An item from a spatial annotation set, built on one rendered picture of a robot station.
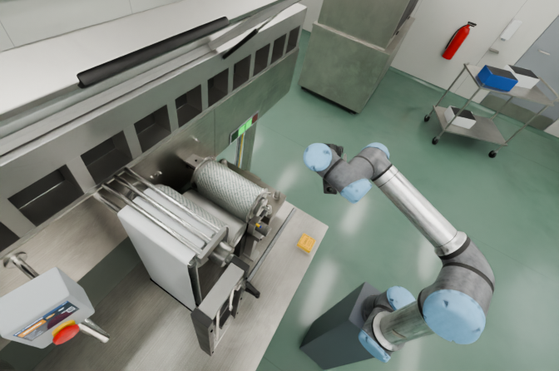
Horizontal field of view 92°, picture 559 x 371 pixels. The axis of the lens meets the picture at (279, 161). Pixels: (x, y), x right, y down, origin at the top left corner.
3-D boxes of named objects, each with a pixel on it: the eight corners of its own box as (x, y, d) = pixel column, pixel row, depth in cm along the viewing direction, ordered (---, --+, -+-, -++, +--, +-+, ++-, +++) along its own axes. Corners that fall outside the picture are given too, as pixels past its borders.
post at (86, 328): (103, 344, 55) (62, 324, 40) (98, 339, 55) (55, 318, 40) (111, 336, 56) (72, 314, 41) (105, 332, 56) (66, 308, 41)
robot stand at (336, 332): (338, 340, 187) (405, 309, 120) (324, 370, 174) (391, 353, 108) (314, 321, 192) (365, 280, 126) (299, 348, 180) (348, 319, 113)
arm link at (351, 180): (383, 174, 72) (352, 147, 75) (363, 196, 66) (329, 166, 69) (369, 189, 78) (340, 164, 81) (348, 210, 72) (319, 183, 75)
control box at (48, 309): (46, 360, 37) (4, 351, 30) (30, 320, 40) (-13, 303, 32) (101, 321, 41) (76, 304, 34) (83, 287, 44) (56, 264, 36)
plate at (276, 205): (268, 225, 128) (269, 219, 123) (202, 183, 136) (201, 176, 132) (284, 202, 138) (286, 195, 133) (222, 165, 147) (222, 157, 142)
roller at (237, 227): (226, 257, 100) (228, 244, 91) (175, 221, 106) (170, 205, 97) (245, 233, 108) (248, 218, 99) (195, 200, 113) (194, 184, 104)
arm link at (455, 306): (395, 333, 104) (507, 291, 63) (377, 368, 95) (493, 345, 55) (369, 309, 108) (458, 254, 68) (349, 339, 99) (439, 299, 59)
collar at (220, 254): (220, 270, 78) (221, 262, 74) (205, 259, 80) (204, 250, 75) (234, 253, 83) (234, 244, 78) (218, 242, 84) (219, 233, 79)
